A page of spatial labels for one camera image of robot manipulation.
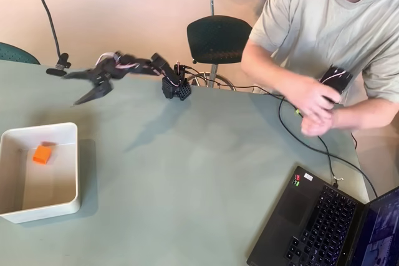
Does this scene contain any black leader arm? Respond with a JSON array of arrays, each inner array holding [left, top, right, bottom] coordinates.
[[320, 64, 355, 105]]

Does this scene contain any dark green perforated chair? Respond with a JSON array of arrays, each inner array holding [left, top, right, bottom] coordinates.
[[186, 0, 254, 92]]

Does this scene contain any black laptop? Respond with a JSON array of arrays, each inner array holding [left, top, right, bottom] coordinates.
[[246, 165, 399, 266]]

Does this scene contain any black gooseneck clamp holder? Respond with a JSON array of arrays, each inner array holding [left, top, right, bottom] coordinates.
[[37, 0, 71, 77]]

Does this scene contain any beige t-shirt torso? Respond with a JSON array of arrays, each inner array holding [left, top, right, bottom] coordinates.
[[248, 0, 399, 105]]

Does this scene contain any white plastic bin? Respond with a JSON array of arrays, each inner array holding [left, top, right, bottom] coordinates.
[[0, 121, 82, 225]]

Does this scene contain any person's left forearm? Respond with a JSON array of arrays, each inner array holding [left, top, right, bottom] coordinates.
[[330, 100, 399, 132]]

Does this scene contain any person's right forearm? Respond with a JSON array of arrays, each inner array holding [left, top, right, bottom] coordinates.
[[241, 40, 300, 105]]

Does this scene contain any person's right hand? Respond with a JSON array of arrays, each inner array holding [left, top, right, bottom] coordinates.
[[287, 77, 335, 120]]

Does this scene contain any person's left hand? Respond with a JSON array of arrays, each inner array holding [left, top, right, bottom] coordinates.
[[300, 108, 335, 138]]

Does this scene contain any orange cube block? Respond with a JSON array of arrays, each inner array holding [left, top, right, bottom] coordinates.
[[32, 145, 54, 166]]

